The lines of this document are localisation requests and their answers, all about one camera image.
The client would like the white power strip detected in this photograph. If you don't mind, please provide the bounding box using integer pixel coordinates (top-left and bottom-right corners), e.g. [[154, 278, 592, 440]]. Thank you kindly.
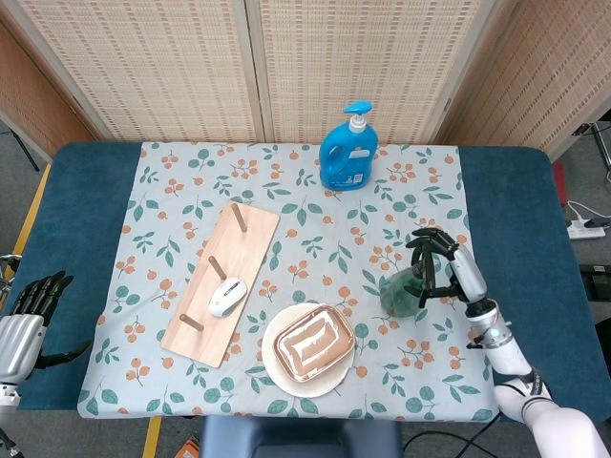
[[566, 219, 606, 240]]

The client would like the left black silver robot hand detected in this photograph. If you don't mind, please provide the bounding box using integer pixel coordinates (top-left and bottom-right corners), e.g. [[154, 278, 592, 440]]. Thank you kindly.
[[0, 270, 93, 385]]

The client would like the black floor cable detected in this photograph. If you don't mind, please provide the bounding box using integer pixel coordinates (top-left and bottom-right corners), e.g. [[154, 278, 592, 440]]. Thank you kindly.
[[403, 414, 502, 458]]

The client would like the white paper plate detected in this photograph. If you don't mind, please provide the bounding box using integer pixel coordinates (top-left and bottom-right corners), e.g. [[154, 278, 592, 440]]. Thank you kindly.
[[261, 302, 357, 398]]

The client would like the wooden peg board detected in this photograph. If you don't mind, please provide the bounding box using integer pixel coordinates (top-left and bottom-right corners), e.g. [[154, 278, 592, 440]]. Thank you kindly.
[[159, 199, 282, 369]]

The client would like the black equipment box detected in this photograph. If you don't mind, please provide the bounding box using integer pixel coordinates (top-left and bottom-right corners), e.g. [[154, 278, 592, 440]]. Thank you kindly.
[[579, 264, 611, 302]]

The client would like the white computer mouse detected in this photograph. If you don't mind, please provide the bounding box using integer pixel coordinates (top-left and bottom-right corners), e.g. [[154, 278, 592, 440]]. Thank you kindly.
[[207, 278, 248, 318]]

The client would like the blue robot base seat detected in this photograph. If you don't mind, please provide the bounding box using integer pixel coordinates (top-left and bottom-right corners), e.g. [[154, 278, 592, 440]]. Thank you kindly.
[[200, 415, 405, 458]]

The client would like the black stand leg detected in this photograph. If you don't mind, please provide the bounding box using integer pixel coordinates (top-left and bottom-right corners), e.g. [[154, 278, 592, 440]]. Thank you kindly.
[[0, 124, 42, 172]]

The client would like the bamboo folding screen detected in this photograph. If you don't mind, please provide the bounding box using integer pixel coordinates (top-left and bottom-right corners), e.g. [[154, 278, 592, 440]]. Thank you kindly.
[[0, 0, 611, 161]]

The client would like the floral leaf print tablecloth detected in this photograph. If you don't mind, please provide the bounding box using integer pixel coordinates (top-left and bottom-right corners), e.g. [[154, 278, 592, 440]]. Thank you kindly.
[[76, 140, 501, 424]]

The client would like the metal stand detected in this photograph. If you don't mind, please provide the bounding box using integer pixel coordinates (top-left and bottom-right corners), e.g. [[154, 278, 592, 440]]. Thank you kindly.
[[574, 121, 611, 183]]

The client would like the white power cable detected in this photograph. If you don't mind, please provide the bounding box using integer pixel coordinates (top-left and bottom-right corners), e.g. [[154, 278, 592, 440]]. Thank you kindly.
[[566, 199, 599, 224]]

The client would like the blue detergent pump bottle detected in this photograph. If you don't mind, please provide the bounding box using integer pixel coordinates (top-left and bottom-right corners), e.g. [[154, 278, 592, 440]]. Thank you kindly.
[[318, 99, 381, 192]]

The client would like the brown lidded food container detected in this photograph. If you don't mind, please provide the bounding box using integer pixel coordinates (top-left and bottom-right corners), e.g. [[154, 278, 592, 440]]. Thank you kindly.
[[272, 306, 356, 383]]

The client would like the green spray bottle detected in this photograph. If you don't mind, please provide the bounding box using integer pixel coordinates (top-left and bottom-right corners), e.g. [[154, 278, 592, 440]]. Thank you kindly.
[[379, 264, 431, 319]]

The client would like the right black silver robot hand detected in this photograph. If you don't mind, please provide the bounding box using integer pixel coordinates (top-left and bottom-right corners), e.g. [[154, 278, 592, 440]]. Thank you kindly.
[[405, 227, 489, 309]]

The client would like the dark blue padded table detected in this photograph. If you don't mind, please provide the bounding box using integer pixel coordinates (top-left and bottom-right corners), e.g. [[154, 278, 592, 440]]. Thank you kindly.
[[4, 140, 598, 424]]

